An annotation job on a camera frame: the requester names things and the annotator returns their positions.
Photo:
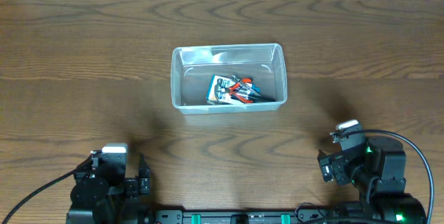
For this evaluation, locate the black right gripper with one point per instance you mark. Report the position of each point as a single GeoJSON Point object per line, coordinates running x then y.
{"type": "Point", "coordinates": [338, 164]}

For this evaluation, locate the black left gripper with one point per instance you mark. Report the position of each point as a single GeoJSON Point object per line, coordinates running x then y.
{"type": "Point", "coordinates": [139, 184]}

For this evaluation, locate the teal white screw box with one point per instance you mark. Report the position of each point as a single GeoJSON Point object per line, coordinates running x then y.
{"type": "Point", "coordinates": [218, 91]}

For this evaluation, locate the red handled pliers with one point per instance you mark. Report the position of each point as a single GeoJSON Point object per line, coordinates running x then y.
{"type": "Point", "coordinates": [240, 92]}

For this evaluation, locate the silver combination wrench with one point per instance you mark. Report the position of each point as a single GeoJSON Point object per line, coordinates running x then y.
{"type": "Point", "coordinates": [243, 85]}

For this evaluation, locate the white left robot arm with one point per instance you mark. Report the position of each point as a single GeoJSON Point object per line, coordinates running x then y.
{"type": "Point", "coordinates": [103, 193]}

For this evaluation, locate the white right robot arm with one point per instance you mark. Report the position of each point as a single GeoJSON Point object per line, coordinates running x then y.
{"type": "Point", "coordinates": [375, 166]}

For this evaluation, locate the clear plastic container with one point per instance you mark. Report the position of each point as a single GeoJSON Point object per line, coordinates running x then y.
{"type": "Point", "coordinates": [192, 69]}

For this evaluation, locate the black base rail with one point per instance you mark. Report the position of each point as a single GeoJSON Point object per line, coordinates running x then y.
{"type": "Point", "coordinates": [242, 217]}

